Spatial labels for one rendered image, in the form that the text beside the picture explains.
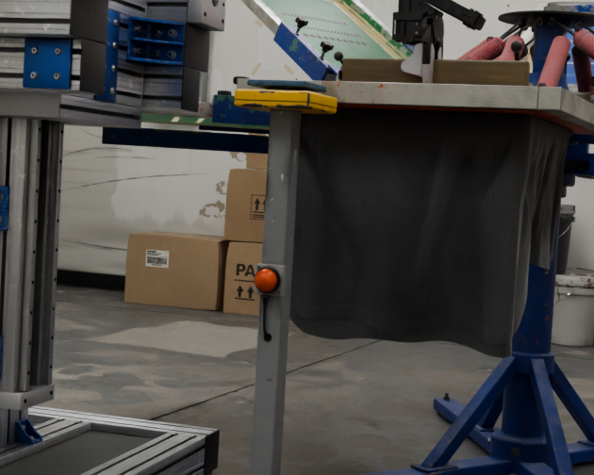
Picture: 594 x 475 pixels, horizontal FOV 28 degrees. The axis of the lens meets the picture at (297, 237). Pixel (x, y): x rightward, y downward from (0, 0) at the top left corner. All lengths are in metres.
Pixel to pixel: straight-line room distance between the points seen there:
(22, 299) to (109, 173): 5.43
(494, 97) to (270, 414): 0.64
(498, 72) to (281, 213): 0.54
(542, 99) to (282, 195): 0.46
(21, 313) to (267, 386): 0.64
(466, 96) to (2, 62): 0.81
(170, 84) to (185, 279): 4.55
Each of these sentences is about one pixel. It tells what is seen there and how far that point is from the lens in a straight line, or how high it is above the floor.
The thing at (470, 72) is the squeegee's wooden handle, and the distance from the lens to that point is 2.22.
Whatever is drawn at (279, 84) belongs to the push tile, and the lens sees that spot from 1.89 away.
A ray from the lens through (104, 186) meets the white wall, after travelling 7.81.
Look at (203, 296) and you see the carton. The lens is 6.96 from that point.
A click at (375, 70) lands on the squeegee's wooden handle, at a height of 1.03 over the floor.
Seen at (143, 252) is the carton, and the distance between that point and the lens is 7.11.
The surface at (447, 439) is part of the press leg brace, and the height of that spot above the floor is 0.13.
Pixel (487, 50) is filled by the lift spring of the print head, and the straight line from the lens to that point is 3.33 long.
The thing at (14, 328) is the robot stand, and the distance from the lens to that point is 2.38.
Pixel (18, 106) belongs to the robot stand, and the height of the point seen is 0.92.
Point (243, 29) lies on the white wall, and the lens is 7.42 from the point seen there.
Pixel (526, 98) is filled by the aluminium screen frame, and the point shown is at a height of 0.97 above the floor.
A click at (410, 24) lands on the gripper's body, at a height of 1.11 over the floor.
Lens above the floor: 0.82
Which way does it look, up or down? 3 degrees down
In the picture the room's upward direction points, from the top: 3 degrees clockwise
